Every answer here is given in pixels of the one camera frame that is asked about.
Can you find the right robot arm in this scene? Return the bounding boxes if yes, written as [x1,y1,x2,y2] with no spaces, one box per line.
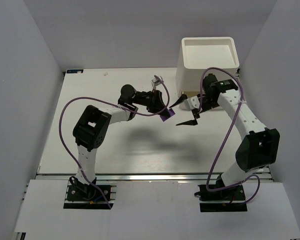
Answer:
[174,73,280,192]

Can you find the blue label sticker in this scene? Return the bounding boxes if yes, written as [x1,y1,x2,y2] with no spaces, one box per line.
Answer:
[66,69,84,74]

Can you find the white drawer cabinet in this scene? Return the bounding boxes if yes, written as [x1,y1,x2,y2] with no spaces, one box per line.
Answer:
[175,36,240,96]

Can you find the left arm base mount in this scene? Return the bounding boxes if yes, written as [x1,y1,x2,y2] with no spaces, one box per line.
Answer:
[63,176,116,210]

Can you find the purple arched lego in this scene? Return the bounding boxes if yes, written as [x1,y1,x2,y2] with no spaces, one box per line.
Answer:
[159,108,175,122]

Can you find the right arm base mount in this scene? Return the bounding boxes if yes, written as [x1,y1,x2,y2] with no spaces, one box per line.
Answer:
[194,184,248,213]

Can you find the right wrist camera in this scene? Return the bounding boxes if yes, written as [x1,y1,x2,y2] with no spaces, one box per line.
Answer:
[184,96,200,111]

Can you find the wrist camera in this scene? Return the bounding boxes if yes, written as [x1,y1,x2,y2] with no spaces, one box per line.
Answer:
[184,96,200,111]
[151,75,163,89]

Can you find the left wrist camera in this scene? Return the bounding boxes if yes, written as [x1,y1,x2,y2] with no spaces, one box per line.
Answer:
[151,75,163,89]

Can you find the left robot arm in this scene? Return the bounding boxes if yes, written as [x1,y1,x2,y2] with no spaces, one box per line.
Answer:
[72,84,170,185]

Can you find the aluminium rail front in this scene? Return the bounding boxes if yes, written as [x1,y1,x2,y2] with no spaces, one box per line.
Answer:
[35,173,208,181]

